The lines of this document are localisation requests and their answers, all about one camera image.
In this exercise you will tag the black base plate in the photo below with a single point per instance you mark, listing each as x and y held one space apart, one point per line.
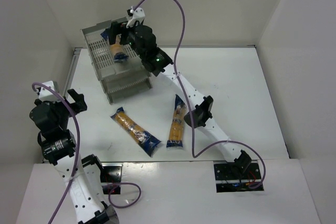
227 182
111 174

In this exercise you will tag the grey stacked tray shelf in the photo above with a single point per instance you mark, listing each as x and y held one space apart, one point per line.
118 80

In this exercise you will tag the aluminium rail left edge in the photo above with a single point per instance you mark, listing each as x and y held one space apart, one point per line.
63 101

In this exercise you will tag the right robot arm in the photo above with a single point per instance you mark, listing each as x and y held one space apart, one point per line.
199 117

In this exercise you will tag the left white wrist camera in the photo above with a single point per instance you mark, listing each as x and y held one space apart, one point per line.
45 95

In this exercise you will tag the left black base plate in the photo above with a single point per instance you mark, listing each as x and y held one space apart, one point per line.
111 174

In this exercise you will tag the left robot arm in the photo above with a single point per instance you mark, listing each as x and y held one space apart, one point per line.
61 149

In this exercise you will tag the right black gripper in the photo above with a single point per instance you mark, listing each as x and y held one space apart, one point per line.
119 31

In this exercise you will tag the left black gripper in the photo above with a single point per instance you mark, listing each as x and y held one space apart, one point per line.
72 104

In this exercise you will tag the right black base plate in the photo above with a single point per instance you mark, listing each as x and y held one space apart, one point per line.
227 182

